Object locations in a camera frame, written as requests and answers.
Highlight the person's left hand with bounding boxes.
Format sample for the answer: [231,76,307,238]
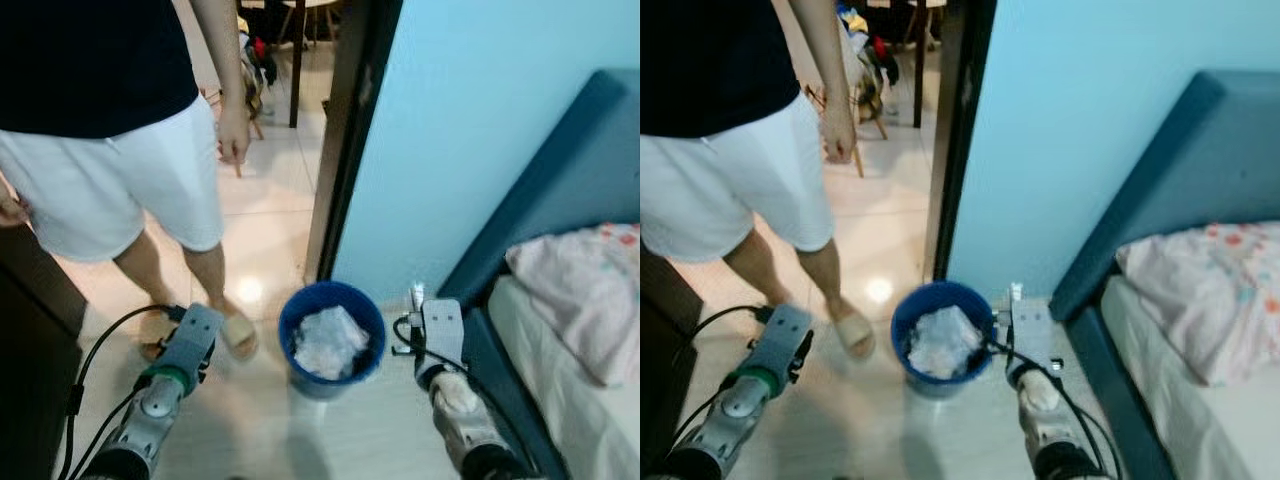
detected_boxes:
[820,100,859,166]
[215,100,253,168]

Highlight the white crumpled plastic bag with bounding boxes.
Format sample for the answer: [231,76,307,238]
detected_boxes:
[293,306,371,381]
[907,306,986,379]

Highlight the blue plastic bucket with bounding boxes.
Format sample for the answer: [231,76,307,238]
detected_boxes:
[890,281,998,399]
[278,281,387,401]

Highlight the black cabinet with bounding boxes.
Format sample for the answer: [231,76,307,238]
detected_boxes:
[0,222,89,480]
[640,245,707,456]

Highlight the pink patterned pillow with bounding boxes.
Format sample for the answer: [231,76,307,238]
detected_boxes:
[505,222,641,389]
[1115,220,1280,388]

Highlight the person in white shorts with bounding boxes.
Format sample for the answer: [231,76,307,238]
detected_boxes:
[0,0,246,331]
[640,0,851,321]

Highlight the mattress with white sheet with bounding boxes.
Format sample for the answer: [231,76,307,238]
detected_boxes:
[1100,275,1280,480]
[487,275,641,480]

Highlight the blue upholstered headboard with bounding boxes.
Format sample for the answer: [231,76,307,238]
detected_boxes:
[1048,70,1280,323]
[438,68,641,306]

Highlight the dark dining table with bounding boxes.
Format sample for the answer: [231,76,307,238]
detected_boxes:
[865,0,946,129]
[240,0,346,129]

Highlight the colourful clothes heap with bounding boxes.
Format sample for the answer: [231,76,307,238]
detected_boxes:
[838,5,901,121]
[238,15,279,101]

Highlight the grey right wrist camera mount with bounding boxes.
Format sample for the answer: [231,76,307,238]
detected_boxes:
[1005,283,1056,371]
[410,283,466,371]

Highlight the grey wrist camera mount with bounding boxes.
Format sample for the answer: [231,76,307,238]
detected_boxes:
[748,303,814,386]
[410,283,466,371]
[160,303,225,381]
[1005,283,1056,371]

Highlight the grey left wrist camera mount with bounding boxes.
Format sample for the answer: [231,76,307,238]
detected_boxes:
[748,303,814,386]
[160,303,225,381]

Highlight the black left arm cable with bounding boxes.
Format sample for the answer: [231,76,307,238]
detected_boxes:
[665,305,776,451]
[60,303,191,480]

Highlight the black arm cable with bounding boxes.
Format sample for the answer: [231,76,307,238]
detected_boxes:
[60,303,191,480]
[665,305,776,451]
[393,315,546,480]
[990,340,1126,480]

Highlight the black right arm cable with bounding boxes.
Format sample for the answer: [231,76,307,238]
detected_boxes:
[990,340,1126,480]
[393,315,546,480]

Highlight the black door frame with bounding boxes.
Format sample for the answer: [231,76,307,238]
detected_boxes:
[925,0,998,281]
[305,0,401,286]

